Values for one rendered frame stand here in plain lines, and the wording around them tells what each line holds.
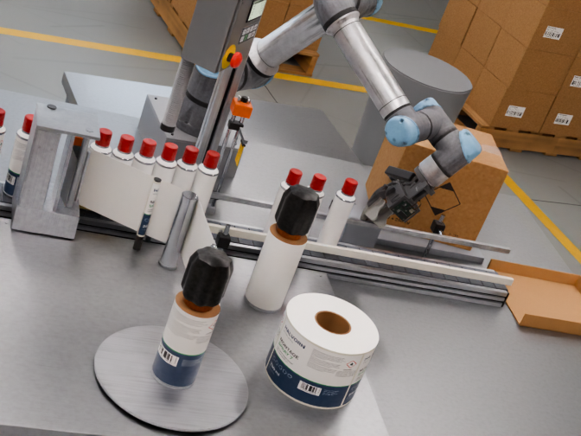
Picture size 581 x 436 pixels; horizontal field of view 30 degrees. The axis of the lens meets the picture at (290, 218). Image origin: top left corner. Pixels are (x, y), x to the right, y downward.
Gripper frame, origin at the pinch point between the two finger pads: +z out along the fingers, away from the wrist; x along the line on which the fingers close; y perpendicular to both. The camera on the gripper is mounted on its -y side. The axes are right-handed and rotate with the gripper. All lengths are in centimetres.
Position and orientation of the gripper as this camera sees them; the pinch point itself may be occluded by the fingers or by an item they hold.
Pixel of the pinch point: (363, 219)
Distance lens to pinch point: 282.3
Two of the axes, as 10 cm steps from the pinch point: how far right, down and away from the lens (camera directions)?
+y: 1.9, 5.8, -7.9
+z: -7.6, 6.0, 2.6
